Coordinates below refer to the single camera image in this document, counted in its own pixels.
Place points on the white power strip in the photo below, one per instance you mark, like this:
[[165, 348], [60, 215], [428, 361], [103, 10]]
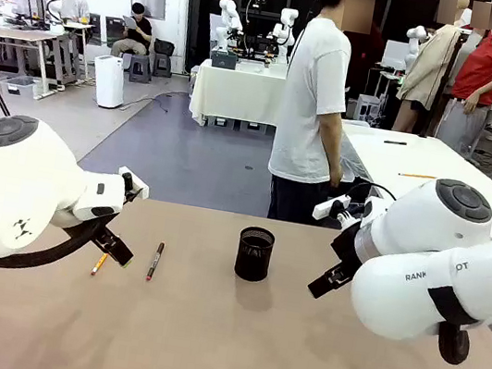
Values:
[[331, 206]]

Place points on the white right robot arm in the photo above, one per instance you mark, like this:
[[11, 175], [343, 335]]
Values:
[[423, 278]]

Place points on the grey workshop desk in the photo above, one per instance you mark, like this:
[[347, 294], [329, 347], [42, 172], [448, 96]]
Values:
[[29, 47]]

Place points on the white computer case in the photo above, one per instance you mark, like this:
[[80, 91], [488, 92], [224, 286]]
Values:
[[368, 109]]

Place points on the grey equipment box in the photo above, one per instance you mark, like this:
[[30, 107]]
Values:
[[224, 59]]

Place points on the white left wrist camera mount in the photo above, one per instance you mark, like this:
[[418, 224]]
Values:
[[136, 183]]

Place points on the white folding table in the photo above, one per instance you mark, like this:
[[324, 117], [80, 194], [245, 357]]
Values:
[[427, 166]]

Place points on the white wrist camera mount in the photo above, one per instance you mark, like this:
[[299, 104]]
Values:
[[375, 209], [136, 183]]

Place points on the grey plastic stool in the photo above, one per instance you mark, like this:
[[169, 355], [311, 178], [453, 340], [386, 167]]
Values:
[[163, 64], [140, 68]]

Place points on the thin black pen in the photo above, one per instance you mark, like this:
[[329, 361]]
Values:
[[395, 142]]

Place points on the clear plastic storage bin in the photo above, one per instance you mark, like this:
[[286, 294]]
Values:
[[19, 86]]

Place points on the white air purifier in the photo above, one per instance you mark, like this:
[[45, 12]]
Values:
[[109, 81]]

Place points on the person's right hand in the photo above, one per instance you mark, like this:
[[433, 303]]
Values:
[[336, 175]]

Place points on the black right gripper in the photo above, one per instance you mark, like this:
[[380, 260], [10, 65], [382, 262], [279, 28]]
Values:
[[347, 247]]

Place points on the person in red shirt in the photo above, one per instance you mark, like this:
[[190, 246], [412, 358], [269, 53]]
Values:
[[483, 77]]

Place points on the yellow pencil pink eraser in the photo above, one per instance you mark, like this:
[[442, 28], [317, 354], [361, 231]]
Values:
[[99, 263]]

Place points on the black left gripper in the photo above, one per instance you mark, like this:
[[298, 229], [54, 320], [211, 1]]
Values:
[[107, 225]]

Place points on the seated person in black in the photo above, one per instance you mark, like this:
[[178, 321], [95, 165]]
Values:
[[134, 33]]

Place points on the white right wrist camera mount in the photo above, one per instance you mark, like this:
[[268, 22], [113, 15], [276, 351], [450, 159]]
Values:
[[375, 209]]

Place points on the person in white t-shirt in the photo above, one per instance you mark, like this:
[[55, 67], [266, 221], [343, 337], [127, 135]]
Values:
[[310, 91]]

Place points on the black mesh pen holder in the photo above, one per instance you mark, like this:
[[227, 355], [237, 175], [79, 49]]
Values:
[[254, 256]]

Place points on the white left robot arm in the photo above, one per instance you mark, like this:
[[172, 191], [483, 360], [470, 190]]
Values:
[[16, 185]]

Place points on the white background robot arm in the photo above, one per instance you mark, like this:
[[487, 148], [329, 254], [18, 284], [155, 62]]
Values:
[[228, 22], [285, 31]]

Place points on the table with white cloth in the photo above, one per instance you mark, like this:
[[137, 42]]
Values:
[[237, 92]]

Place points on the person's right forearm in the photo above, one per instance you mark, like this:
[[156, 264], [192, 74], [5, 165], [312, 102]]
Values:
[[331, 142]]

